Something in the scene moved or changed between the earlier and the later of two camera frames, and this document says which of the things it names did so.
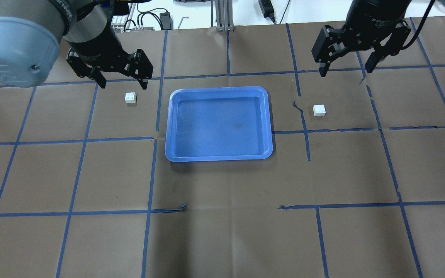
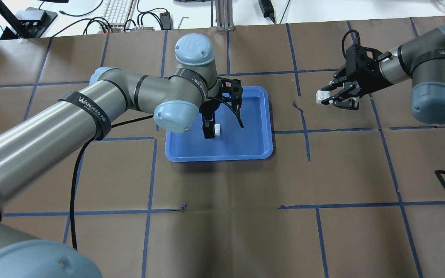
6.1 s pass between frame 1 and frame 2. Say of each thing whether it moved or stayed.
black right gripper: moved
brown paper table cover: stayed
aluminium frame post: stayed
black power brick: stayed
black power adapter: stayed
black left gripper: moved
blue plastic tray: stayed
